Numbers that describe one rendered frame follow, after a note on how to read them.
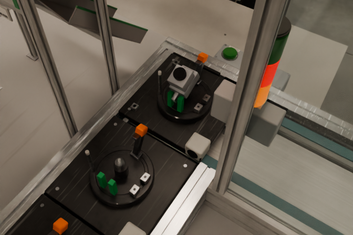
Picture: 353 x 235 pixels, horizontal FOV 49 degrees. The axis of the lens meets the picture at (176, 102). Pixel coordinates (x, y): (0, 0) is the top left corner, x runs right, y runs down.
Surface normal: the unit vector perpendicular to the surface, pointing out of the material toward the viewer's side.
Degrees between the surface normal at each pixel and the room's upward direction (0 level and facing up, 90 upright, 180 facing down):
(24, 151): 0
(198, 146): 0
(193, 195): 0
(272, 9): 90
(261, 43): 90
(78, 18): 90
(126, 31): 90
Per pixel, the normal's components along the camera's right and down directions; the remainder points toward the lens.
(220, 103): -0.55, 0.67
